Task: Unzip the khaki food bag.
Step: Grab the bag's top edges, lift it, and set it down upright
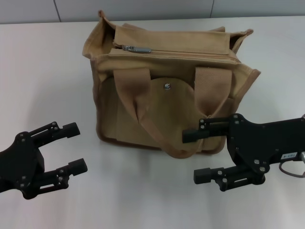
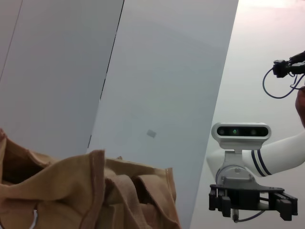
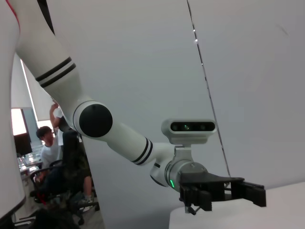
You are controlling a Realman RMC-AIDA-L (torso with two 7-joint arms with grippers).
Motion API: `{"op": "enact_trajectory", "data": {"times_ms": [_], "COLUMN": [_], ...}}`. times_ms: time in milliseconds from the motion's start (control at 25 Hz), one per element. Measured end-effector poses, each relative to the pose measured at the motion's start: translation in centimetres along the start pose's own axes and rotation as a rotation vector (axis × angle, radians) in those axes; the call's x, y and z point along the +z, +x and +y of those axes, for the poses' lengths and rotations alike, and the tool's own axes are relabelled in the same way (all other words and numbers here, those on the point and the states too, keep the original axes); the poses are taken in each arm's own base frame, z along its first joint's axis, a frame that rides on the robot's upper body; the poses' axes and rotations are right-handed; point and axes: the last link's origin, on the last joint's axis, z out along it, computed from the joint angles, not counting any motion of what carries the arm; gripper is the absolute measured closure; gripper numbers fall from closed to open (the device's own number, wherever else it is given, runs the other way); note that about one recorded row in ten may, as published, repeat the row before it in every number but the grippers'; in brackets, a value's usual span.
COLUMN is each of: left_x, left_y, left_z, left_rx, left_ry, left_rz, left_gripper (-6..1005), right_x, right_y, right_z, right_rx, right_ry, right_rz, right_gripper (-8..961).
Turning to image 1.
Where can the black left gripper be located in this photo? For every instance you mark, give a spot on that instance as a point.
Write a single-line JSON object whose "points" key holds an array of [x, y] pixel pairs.
{"points": [[21, 159]]}

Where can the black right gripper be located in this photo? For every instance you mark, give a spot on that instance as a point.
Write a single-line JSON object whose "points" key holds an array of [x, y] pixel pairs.
{"points": [[257, 143]]}

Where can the khaki canvas food bag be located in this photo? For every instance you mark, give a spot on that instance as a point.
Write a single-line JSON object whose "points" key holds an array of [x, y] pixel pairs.
{"points": [[171, 107]]}

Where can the silver metal zipper pull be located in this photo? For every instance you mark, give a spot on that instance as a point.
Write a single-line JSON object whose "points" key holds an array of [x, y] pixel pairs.
{"points": [[128, 48], [143, 50]]}

